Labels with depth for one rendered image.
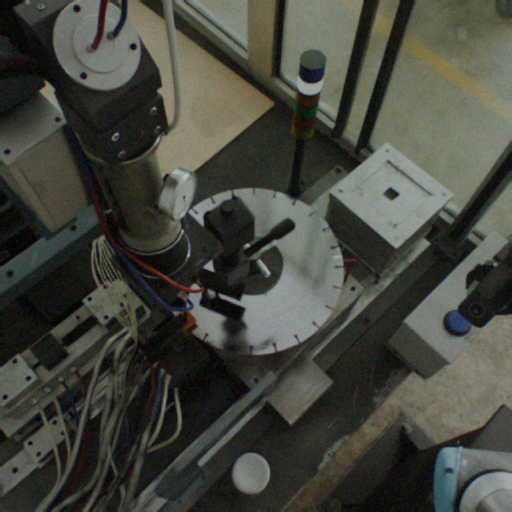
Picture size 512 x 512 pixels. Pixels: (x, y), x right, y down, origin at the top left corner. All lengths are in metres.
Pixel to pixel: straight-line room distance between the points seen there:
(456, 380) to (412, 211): 0.98
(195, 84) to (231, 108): 0.12
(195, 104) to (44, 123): 0.97
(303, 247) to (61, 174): 0.57
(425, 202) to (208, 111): 0.60
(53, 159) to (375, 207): 0.75
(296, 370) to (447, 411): 1.00
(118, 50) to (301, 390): 0.78
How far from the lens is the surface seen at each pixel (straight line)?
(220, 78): 1.52
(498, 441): 1.22
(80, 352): 1.08
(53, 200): 0.57
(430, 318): 1.07
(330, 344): 1.16
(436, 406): 1.99
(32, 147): 0.51
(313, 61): 0.99
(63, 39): 0.41
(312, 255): 1.01
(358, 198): 1.14
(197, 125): 1.42
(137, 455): 0.96
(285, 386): 1.06
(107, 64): 0.41
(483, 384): 2.06
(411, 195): 1.18
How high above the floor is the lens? 1.85
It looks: 65 degrees down
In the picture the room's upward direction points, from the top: 3 degrees clockwise
